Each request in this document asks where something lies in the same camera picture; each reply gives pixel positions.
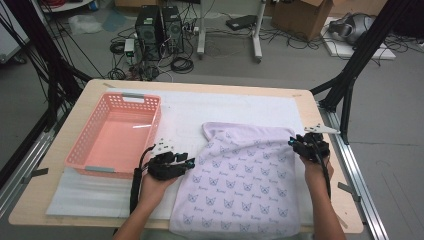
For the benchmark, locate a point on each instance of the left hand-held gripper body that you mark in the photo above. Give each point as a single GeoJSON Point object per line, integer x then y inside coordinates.
{"type": "Point", "coordinates": [165, 166]}

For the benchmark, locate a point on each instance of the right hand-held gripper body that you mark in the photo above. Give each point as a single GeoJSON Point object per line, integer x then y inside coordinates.
{"type": "Point", "coordinates": [313, 148]}

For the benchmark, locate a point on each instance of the lilac cat print towel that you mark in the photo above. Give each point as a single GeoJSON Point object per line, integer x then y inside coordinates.
{"type": "Point", "coordinates": [240, 186]}

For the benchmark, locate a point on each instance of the person's left hand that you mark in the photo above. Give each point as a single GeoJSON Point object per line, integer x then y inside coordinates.
{"type": "Point", "coordinates": [153, 191]}

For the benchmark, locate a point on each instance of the person's right hand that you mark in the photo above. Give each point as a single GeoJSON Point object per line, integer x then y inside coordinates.
{"type": "Point", "coordinates": [316, 176]}

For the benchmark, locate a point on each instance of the pink plastic basket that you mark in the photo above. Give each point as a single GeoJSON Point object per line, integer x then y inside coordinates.
{"type": "Point", "coordinates": [116, 146]}

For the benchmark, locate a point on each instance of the white grid foam mat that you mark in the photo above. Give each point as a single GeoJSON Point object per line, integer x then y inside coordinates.
{"type": "Point", "coordinates": [216, 106]}

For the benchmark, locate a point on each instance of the grey foam sheet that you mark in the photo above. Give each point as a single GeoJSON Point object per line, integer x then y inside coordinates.
{"type": "Point", "coordinates": [90, 196]}

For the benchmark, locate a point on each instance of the strip of beige tape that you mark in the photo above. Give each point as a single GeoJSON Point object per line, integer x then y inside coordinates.
{"type": "Point", "coordinates": [343, 223]}

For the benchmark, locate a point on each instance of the white foam board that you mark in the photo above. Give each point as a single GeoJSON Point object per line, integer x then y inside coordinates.
{"type": "Point", "coordinates": [340, 50]}

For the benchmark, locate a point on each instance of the open cardboard box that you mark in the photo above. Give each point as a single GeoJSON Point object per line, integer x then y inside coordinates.
{"type": "Point", "coordinates": [300, 20]}

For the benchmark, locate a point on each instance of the small white box device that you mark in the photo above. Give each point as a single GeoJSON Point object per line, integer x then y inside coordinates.
{"type": "Point", "coordinates": [129, 46]}

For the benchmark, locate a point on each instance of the grey headset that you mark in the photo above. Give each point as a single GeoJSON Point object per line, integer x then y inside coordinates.
{"type": "Point", "coordinates": [353, 28]}

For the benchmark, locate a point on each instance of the white desk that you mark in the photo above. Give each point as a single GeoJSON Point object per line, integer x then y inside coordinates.
{"type": "Point", "coordinates": [201, 33]}

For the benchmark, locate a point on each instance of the slim black computer tower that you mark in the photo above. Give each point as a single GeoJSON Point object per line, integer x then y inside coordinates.
{"type": "Point", "coordinates": [173, 30]}

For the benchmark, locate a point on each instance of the flat black device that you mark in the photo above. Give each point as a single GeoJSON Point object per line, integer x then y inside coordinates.
{"type": "Point", "coordinates": [241, 22]}

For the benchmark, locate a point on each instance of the large black computer tower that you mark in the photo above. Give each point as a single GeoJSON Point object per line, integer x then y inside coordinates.
{"type": "Point", "coordinates": [149, 33]}

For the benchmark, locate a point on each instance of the clear plastic bag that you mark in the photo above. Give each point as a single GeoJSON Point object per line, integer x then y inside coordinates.
{"type": "Point", "coordinates": [85, 23]}

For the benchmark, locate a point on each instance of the aluminium rail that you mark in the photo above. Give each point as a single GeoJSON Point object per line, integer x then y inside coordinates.
{"type": "Point", "coordinates": [26, 160]}
{"type": "Point", "coordinates": [356, 173]}

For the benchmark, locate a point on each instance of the grey metal bracket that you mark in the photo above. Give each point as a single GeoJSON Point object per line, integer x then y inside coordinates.
{"type": "Point", "coordinates": [348, 190]}
{"type": "Point", "coordinates": [35, 174]}

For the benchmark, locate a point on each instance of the black metal frame post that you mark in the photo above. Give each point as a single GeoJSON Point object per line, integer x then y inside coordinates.
{"type": "Point", "coordinates": [43, 50]}
{"type": "Point", "coordinates": [363, 50]}

